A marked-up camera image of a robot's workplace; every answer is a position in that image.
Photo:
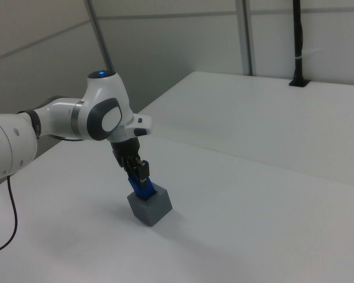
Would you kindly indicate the grey hollow cuboid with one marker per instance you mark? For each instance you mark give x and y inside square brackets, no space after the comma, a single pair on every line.
[152,208]

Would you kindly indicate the black upright post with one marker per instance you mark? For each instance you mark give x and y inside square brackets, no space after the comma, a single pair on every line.
[298,44]

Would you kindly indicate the grey metal partition post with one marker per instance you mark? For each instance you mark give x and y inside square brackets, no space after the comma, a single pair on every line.
[249,36]
[101,35]

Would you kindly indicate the blue block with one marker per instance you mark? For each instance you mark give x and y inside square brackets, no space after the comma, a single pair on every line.
[144,191]

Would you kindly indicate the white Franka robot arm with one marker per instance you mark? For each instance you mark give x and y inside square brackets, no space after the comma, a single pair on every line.
[76,118]

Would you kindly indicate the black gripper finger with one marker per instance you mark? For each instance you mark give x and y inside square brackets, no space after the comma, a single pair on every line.
[129,167]
[143,174]

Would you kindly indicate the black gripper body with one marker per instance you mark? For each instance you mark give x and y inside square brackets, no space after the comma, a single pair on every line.
[126,149]

